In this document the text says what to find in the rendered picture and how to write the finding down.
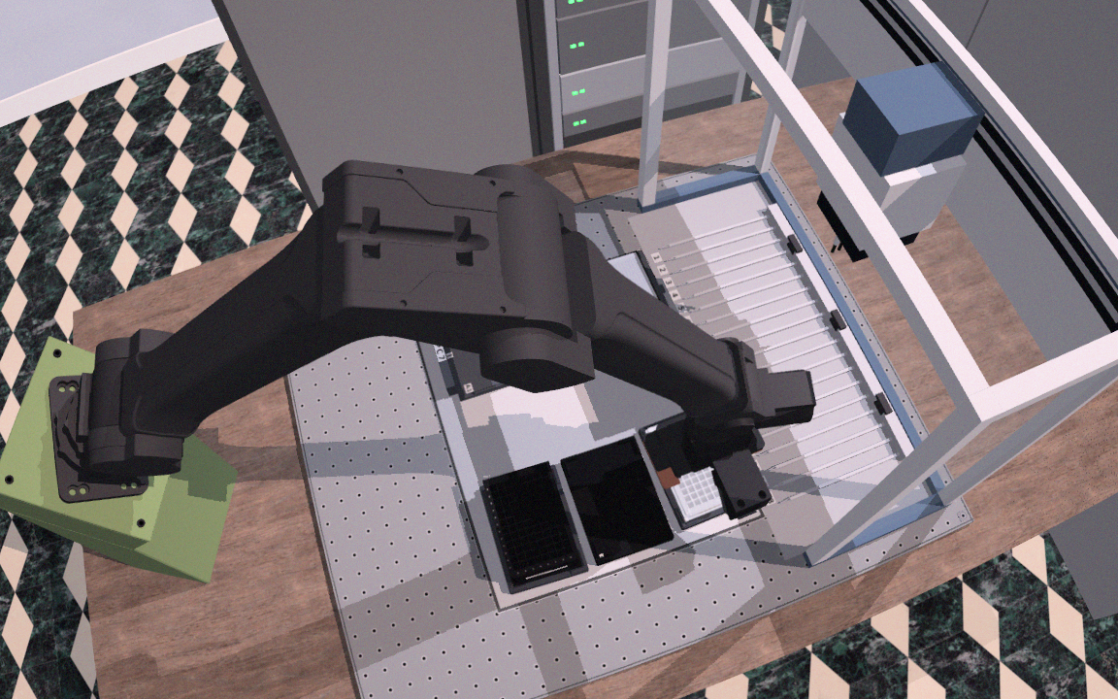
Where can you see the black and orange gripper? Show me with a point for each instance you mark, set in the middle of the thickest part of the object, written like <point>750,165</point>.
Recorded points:
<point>664,444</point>

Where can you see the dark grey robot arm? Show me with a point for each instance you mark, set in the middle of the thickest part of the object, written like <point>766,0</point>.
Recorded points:
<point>460,261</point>

